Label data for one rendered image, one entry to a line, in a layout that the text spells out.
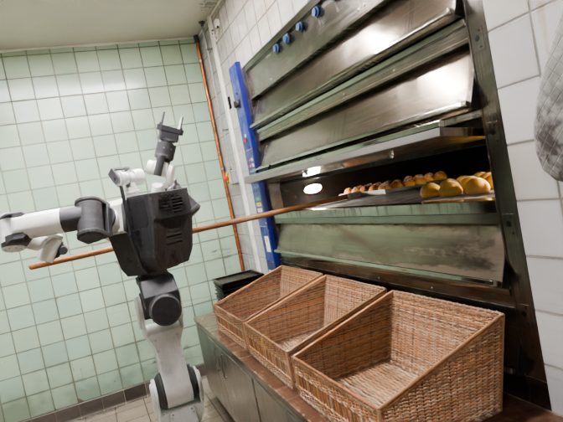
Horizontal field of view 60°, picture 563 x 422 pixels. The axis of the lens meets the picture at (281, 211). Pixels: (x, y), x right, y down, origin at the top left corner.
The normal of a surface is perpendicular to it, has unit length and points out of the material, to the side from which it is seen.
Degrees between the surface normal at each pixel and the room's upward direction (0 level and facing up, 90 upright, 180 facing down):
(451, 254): 70
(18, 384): 90
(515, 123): 90
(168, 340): 80
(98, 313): 90
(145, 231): 90
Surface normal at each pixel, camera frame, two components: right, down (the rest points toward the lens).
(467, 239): -0.92, -0.15
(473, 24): -0.91, 0.20
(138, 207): -0.56, 0.15
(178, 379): 0.25, -0.42
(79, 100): 0.37, -0.02
